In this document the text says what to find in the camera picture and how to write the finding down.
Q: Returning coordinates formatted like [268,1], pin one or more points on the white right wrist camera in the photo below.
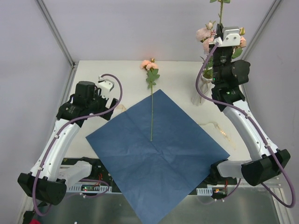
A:
[227,37]

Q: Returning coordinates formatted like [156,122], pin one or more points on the red black object corner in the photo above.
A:
[30,217]

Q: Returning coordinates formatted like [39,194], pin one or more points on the aluminium frame post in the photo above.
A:
[55,32]
[258,33]

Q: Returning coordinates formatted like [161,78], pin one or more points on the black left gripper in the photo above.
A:
[108,109]

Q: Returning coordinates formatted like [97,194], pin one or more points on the cream printed ribbon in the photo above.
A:
[217,126]

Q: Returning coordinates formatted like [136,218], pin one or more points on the aluminium frame post right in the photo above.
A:
[258,33]

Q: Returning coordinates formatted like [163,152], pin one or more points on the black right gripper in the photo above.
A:
[222,50]

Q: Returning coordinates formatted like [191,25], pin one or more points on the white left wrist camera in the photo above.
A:
[105,86]

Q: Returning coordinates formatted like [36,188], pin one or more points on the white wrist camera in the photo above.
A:
[227,37]
[105,86]

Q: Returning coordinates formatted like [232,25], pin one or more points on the pink rose stem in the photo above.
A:
[243,43]
[222,3]
[206,35]

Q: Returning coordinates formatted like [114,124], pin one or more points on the aluminium frame post left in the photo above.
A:
[55,32]

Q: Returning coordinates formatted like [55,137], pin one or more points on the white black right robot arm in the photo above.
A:
[266,158]

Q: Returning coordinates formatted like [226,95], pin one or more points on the white slotted cable duct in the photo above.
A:
[204,191]
[89,188]

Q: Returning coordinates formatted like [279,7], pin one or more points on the blue wrapping paper sheet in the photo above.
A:
[156,154]

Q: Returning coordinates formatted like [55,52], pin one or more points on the pink rose stem remaining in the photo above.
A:
[152,72]

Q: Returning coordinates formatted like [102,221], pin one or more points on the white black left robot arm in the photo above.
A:
[45,181]

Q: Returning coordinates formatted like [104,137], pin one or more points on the white slotted cable duct right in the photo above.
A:
[204,191]

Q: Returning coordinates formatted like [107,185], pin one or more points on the white slotted cable duct left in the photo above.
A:
[89,188]

